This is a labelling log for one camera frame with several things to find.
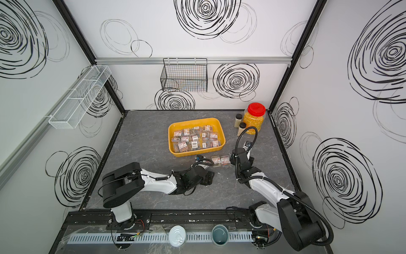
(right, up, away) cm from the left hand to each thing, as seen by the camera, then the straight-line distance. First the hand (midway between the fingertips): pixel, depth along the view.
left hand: (211, 174), depth 86 cm
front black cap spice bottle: (+20, +26, +13) cm, 36 cm away
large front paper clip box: (-17, +14, +8) cm, 23 cm away
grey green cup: (+3, -22, -16) cm, 27 cm away
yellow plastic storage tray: (+2, +29, +23) cm, 37 cm away
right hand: (+17, +11, +2) cm, 20 cm away
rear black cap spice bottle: (+19, +33, +19) cm, 42 cm away
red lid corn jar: (+26, +33, +8) cm, 43 cm away
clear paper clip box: (+8, +6, +5) cm, 12 cm away
